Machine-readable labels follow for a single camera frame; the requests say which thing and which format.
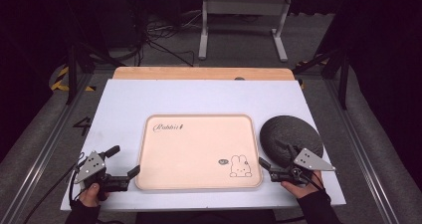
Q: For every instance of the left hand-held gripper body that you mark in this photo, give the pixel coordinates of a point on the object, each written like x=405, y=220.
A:
x=89, y=166

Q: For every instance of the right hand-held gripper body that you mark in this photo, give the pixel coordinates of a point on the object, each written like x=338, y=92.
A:
x=312, y=161

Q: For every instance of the dark grey round hat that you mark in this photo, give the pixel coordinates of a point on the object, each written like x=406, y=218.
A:
x=288, y=134

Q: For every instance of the pink tray with rabbit print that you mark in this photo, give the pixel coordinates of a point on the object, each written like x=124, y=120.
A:
x=195, y=152

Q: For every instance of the person's right hand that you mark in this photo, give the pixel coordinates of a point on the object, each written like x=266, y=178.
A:
x=303, y=189

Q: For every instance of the person's left hand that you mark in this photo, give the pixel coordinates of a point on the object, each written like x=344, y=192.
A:
x=90, y=195

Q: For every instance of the black tape cross mark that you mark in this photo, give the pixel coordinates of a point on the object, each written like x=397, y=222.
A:
x=83, y=126

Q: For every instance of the black tripod stand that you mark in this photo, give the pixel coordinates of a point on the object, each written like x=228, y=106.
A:
x=343, y=81
x=72, y=71

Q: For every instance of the yellow and black floor tape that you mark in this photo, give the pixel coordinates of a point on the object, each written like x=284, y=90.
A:
x=59, y=81

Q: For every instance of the wooden table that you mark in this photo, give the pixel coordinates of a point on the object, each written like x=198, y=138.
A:
x=199, y=73

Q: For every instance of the black computer tower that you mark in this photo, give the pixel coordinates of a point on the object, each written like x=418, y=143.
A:
x=135, y=15

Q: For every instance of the white metal stand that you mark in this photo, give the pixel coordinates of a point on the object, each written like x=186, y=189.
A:
x=245, y=6

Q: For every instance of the aluminium floor rail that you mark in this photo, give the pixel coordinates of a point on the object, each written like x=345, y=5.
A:
x=361, y=151
x=40, y=157

